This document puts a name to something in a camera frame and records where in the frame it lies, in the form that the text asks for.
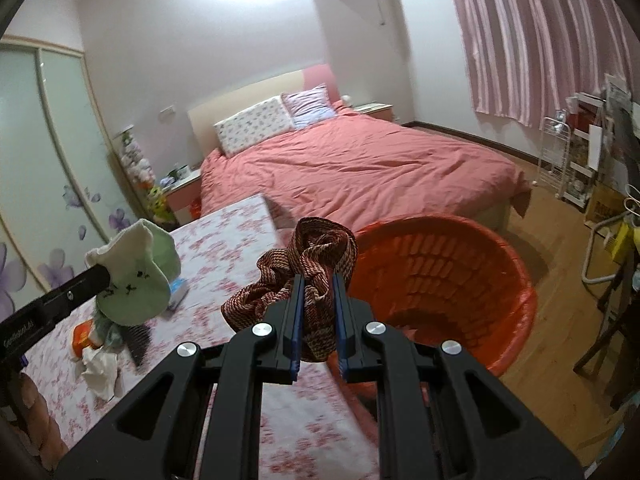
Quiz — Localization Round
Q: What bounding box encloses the person's left hand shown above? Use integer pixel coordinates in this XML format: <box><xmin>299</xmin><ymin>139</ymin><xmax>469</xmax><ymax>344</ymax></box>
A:
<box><xmin>0</xmin><ymin>372</ymin><xmax>69</xmax><ymax>467</ymax></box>

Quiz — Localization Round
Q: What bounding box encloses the white shelf cart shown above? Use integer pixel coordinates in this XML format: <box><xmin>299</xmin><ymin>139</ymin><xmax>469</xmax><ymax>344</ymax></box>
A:
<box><xmin>564</xmin><ymin>91</ymin><xmax>617</xmax><ymax>209</ymax></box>

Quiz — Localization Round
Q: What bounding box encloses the pink striped pillow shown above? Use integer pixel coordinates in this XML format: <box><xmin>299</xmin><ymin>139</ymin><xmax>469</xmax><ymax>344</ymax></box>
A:
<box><xmin>281</xmin><ymin>85</ymin><xmax>337</xmax><ymax>130</ymax></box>

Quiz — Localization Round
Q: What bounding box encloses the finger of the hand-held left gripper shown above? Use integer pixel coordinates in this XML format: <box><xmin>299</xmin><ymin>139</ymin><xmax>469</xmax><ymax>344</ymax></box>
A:
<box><xmin>39</xmin><ymin>266</ymin><xmax>112</xmax><ymax>311</ymax></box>

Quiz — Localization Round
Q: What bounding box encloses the yellow bag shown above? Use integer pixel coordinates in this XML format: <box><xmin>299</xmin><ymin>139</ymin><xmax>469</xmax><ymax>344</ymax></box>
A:
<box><xmin>614</xmin><ymin>219</ymin><xmax>640</xmax><ymax>262</ymax></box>

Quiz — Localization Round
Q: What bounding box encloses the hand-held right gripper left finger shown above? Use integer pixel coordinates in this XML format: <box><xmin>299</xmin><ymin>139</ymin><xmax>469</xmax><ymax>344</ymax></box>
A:
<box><xmin>54</xmin><ymin>274</ymin><xmax>307</xmax><ymax>480</ymax></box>

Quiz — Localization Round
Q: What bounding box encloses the pink bedspread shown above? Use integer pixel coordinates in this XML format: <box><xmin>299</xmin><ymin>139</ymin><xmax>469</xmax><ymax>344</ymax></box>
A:
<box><xmin>200</xmin><ymin>100</ymin><xmax>532</xmax><ymax>233</ymax></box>

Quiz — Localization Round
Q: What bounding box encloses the cardboard box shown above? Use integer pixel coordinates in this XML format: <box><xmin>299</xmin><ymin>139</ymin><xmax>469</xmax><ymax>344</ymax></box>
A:
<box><xmin>584</xmin><ymin>184</ymin><xmax>627</xmax><ymax>227</ymax></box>

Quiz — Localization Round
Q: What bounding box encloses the pink nightstand with mugs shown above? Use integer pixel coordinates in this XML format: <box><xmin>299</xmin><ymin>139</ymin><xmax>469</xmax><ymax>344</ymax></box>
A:
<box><xmin>164</xmin><ymin>167</ymin><xmax>204</xmax><ymax>226</ymax></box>

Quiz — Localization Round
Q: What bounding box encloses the orange snack packet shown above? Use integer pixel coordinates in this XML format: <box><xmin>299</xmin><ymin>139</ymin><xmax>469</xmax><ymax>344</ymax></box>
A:
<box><xmin>71</xmin><ymin>320</ymin><xmax>99</xmax><ymax>362</ymax></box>

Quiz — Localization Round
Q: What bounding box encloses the white tube frame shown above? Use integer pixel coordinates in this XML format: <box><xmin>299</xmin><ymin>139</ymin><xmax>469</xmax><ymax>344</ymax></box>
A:
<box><xmin>581</xmin><ymin>209</ymin><xmax>632</xmax><ymax>287</ymax></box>

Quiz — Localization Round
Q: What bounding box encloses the white wire rack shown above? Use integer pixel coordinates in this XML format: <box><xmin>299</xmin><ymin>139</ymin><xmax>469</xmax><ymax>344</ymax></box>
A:
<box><xmin>536</xmin><ymin>115</ymin><xmax>572</xmax><ymax>197</ymax></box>

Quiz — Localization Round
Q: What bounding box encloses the white floral pillow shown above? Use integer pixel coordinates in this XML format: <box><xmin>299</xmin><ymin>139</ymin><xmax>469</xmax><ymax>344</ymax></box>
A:
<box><xmin>213</xmin><ymin>95</ymin><xmax>297</xmax><ymax>158</ymax></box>

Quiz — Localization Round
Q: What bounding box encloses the floral tablecloth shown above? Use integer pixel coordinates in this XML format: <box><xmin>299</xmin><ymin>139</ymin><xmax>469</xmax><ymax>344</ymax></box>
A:
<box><xmin>0</xmin><ymin>194</ymin><xmax>382</xmax><ymax>480</ymax></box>

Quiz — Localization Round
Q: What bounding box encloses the brown woven scrunchie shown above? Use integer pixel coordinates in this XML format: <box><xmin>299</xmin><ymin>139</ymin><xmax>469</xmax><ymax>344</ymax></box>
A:
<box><xmin>221</xmin><ymin>216</ymin><xmax>360</xmax><ymax>363</ymax></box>

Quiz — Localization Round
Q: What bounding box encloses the light green cloth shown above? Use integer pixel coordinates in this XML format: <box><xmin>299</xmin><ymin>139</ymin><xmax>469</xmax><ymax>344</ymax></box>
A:
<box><xmin>84</xmin><ymin>219</ymin><xmax>182</xmax><ymax>326</ymax></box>

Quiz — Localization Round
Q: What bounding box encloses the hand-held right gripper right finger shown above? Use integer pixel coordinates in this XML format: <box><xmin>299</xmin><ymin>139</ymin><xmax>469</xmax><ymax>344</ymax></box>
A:
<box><xmin>332</xmin><ymin>274</ymin><xmax>583</xmax><ymax>480</ymax></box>

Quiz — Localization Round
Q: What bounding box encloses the column of plush toys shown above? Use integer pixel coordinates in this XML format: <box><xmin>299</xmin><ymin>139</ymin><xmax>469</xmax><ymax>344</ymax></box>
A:
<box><xmin>115</xmin><ymin>126</ymin><xmax>180</xmax><ymax>226</ymax></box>

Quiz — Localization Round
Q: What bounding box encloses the dark wooden chair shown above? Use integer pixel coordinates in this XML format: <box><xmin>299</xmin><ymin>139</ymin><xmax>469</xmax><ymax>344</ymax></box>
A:
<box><xmin>571</xmin><ymin>247</ymin><xmax>640</xmax><ymax>413</ymax></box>

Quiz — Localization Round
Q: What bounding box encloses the crumpled white tissue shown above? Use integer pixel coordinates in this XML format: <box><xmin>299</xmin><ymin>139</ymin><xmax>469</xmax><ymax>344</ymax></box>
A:
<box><xmin>79</xmin><ymin>346</ymin><xmax>123</xmax><ymax>402</ymax></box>

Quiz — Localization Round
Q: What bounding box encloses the pink striped curtain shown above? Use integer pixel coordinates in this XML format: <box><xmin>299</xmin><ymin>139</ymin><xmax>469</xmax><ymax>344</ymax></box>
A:
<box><xmin>439</xmin><ymin>0</ymin><xmax>640</xmax><ymax>130</ymax></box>

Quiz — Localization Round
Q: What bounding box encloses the orange plastic basket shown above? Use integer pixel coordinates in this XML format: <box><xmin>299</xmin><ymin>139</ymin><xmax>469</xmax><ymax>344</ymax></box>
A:
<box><xmin>345</xmin><ymin>214</ymin><xmax>540</xmax><ymax>402</ymax></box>

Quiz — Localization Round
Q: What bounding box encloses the light blue tissue pack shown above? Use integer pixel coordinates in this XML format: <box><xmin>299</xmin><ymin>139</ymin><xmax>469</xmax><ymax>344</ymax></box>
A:
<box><xmin>166</xmin><ymin>279</ymin><xmax>191</xmax><ymax>312</ymax></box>

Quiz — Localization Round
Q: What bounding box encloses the wardrobe with flower doors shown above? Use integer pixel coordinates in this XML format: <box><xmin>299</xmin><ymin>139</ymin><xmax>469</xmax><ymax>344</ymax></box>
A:
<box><xmin>0</xmin><ymin>35</ymin><xmax>148</xmax><ymax>322</ymax></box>

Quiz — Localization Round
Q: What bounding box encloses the beige and pink headboard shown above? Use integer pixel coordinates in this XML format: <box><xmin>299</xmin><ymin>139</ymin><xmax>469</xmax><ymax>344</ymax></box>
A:
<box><xmin>187</xmin><ymin>64</ymin><xmax>335</xmax><ymax>153</ymax></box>

